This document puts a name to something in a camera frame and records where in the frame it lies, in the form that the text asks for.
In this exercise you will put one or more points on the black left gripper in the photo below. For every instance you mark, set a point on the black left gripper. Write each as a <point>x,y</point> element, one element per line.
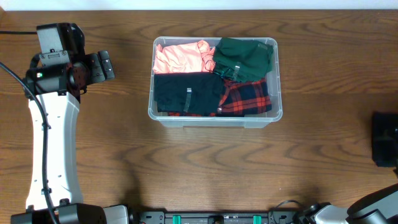
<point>96,74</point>

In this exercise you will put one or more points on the black mounting rail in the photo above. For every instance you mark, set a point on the black mounting rail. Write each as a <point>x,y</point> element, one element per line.
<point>161,217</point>

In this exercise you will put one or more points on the black garment with tape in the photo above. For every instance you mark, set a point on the black garment with tape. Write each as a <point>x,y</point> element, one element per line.
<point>188,93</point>

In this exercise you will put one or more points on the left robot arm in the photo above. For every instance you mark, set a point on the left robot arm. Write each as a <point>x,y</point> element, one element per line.
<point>53,84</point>

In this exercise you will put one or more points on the clear plastic storage bin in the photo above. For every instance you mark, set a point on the clear plastic storage bin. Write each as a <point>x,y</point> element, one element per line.
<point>248,121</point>

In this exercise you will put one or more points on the dark navy garment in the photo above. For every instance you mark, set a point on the dark navy garment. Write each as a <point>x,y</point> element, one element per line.
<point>384,139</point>

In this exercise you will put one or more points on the pink shirt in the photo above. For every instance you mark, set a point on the pink shirt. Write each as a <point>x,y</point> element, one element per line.
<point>184,58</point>

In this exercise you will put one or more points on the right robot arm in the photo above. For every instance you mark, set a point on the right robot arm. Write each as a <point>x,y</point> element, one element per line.
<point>376,208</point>

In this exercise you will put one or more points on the dark green garment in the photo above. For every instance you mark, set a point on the dark green garment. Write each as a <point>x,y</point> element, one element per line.
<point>242,60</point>

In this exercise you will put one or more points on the red navy plaid shirt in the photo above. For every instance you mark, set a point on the red navy plaid shirt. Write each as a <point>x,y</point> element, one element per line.
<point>241,99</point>

